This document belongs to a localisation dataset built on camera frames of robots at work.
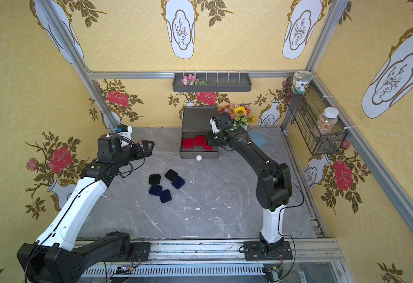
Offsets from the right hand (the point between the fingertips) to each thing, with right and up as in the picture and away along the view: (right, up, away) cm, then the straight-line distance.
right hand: (214, 136), depth 91 cm
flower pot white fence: (+15, +13, +11) cm, 23 cm away
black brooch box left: (-32, -23, +5) cm, 40 cm away
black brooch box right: (-24, -21, +7) cm, 33 cm away
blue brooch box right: (-19, -25, +4) cm, 32 cm away
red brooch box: (-14, -3, +2) cm, 14 cm away
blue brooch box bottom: (-26, -31, +1) cm, 40 cm away
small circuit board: (-38, -56, -17) cm, 70 cm away
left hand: (-34, -4, -13) cm, 37 cm away
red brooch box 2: (-8, -2, +2) cm, 8 cm away
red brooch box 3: (-4, -6, -2) cm, 7 cm away
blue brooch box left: (-31, -28, +2) cm, 42 cm away
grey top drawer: (-9, -8, -2) cm, 12 cm away
